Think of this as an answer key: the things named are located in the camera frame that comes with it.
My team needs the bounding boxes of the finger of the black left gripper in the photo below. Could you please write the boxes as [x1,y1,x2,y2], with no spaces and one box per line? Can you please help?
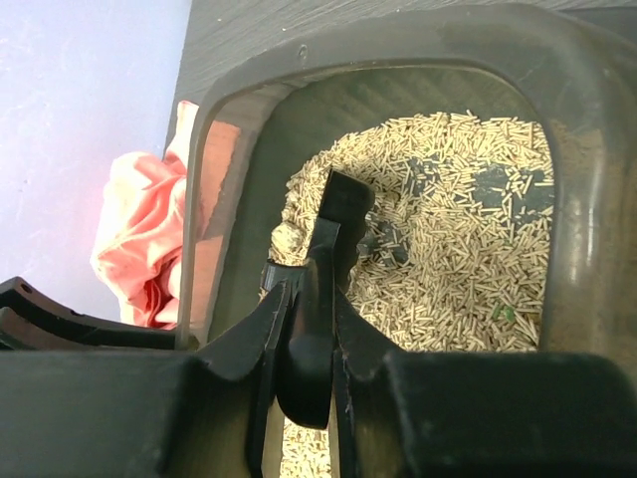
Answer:
[1,277,175,350]

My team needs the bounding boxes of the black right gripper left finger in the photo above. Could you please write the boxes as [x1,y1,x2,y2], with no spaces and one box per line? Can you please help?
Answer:
[1,285,290,477]

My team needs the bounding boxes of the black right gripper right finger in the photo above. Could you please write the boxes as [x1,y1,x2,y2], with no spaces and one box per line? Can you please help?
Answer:
[329,294,636,477]

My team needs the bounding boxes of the black slotted litter scoop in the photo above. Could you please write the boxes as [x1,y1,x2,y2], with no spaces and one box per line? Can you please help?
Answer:
[261,169,374,429]

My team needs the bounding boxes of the beige litter clump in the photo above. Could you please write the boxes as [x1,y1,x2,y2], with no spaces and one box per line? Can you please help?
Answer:
[270,221,306,265]

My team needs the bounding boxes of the grey plastic litter box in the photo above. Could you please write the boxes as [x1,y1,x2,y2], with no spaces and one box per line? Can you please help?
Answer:
[187,4,636,367]

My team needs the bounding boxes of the beige cat litter pellets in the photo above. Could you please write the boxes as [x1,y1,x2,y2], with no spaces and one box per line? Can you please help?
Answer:
[258,112,556,478]

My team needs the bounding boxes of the pink cloth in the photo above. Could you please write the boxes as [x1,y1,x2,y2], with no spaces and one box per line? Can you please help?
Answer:
[89,100,240,331]

